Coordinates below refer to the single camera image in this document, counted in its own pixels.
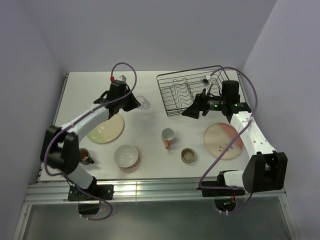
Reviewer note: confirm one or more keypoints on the pink and cream plate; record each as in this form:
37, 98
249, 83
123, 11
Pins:
217, 137

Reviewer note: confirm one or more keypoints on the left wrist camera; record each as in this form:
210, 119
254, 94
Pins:
120, 78

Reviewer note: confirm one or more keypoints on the small beige speckled cup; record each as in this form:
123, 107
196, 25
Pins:
188, 155

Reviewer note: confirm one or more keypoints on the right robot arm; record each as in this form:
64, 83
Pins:
266, 168

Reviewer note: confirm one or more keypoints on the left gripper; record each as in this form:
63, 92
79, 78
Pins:
134, 104

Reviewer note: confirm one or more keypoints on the black wire dish rack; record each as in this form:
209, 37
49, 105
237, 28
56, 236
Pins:
178, 89

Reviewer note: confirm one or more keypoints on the aluminium frame rail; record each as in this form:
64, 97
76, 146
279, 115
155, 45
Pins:
179, 189

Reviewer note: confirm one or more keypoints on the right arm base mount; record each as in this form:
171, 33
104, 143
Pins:
227, 204

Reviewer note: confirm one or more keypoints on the orange mug white inside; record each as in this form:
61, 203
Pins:
167, 136

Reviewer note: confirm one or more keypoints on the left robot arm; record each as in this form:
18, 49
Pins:
60, 151

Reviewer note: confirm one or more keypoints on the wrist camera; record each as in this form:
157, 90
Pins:
120, 78
206, 80

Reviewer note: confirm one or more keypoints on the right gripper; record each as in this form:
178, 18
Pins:
200, 103

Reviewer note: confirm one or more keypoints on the green and cream plate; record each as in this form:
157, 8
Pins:
107, 131

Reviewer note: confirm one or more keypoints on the white bowl orange outside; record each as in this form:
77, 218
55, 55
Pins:
126, 156

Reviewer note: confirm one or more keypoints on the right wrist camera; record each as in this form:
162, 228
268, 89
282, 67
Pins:
206, 80

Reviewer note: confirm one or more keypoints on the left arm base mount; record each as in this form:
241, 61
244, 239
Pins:
90, 201

